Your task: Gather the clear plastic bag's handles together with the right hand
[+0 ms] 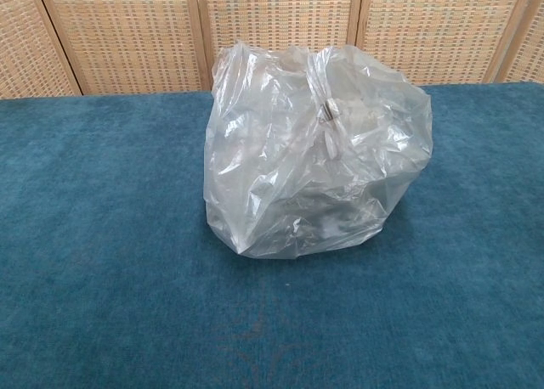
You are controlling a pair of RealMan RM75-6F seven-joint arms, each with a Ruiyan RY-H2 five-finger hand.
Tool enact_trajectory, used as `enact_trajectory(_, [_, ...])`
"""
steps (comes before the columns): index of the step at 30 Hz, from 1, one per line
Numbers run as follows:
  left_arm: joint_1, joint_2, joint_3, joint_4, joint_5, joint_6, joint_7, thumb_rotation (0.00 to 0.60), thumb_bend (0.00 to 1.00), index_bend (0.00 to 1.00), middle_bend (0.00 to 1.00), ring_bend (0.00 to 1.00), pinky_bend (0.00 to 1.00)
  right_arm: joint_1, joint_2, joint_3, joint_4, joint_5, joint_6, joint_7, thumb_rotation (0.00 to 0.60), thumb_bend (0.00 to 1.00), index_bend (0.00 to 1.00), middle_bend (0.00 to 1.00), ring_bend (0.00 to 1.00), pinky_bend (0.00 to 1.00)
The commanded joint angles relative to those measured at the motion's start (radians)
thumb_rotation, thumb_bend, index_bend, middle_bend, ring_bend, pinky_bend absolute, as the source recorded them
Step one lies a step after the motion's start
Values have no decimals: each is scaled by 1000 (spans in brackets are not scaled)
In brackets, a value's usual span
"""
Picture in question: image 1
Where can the blue velvet table cloth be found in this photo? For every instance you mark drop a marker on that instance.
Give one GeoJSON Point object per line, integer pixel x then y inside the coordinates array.
{"type": "Point", "coordinates": [106, 236]}

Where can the clear plastic shopping bag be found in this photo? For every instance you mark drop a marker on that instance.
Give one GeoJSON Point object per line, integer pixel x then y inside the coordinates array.
{"type": "Point", "coordinates": [272, 172]}

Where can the woven bamboo folding screen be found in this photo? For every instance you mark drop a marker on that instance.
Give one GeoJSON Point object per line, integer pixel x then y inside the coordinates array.
{"type": "Point", "coordinates": [127, 32]}

